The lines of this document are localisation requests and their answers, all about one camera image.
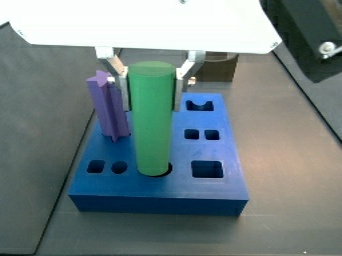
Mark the black curved holder bracket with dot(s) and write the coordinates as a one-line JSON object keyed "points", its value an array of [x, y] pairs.
{"points": [[217, 68]]}

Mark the silver gripper finger with screw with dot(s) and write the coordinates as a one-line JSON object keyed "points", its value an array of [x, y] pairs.
{"points": [[184, 72]]}

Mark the purple star peg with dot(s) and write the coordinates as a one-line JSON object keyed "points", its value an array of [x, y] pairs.
{"points": [[108, 105]]}

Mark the green oval cylinder peg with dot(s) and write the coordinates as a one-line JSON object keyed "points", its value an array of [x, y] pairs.
{"points": [[151, 91]]}

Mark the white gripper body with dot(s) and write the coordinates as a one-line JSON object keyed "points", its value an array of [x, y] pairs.
{"points": [[207, 25]]}

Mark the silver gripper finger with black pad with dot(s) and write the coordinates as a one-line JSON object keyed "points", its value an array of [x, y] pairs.
{"points": [[110, 61]]}

